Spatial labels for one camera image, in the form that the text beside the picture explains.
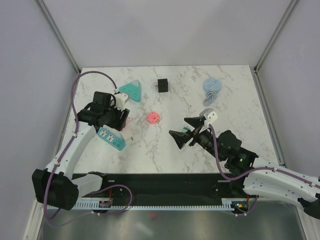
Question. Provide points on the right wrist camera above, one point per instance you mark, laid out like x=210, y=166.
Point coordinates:
x=209, y=115

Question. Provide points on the blue round power strip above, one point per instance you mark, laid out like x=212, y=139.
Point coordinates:
x=211, y=87

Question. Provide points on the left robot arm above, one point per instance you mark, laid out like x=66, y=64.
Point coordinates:
x=55, y=185

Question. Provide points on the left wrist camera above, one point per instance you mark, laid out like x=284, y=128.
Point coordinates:
x=120, y=100

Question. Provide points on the green cube plug adapter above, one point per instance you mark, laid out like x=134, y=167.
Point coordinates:
x=186, y=130

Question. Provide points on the white slotted cable duct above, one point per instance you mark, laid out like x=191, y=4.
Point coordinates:
x=101, y=204

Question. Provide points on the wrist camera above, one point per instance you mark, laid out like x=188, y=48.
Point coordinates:
x=120, y=100
x=209, y=115

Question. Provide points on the pink cube socket adapter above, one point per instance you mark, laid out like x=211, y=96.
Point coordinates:
x=127, y=123

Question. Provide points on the black cube socket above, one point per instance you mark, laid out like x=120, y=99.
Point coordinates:
x=162, y=85

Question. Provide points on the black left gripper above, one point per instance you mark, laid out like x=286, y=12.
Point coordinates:
x=119, y=124

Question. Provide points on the teal triangular power strip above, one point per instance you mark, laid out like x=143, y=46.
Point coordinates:
x=133, y=90

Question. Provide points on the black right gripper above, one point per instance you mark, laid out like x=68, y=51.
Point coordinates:
x=181, y=138

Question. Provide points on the white charger adapter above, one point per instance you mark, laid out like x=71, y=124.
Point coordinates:
x=127, y=135

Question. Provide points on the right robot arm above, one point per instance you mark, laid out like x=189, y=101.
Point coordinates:
x=258, y=176

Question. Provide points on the teal rectangular power strip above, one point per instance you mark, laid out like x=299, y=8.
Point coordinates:
x=111, y=139

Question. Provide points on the coral flat square adapter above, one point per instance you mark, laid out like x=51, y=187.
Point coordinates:
x=153, y=118

